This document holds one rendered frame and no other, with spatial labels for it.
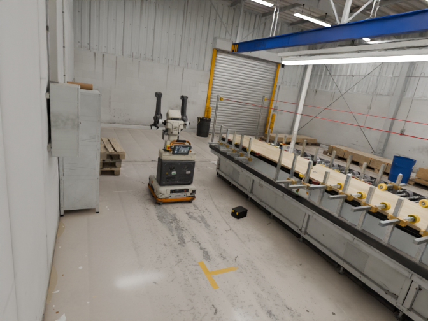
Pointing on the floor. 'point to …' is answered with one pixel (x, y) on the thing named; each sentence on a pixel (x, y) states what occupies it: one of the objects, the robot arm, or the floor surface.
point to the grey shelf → (84, 171)
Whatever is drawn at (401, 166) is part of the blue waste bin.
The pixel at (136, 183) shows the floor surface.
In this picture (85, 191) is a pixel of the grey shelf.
